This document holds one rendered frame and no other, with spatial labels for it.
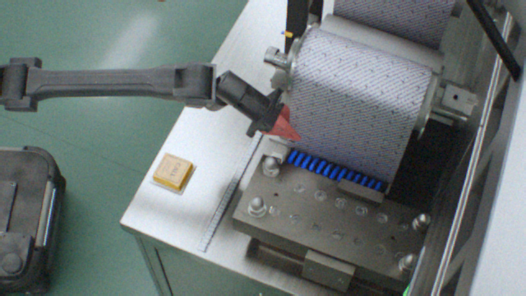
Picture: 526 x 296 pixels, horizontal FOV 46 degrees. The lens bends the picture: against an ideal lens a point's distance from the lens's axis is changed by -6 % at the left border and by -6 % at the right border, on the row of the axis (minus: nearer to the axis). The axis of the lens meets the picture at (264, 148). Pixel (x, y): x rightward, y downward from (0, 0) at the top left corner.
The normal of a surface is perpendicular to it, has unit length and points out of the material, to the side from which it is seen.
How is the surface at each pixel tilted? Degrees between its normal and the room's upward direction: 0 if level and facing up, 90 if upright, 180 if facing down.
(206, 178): 0
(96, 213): 0
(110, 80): 21
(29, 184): 0
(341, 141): 90
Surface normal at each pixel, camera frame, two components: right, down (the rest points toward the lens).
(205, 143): 0.01, -0.51
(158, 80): -0.06, -0.18
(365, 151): -0.39, 0.79
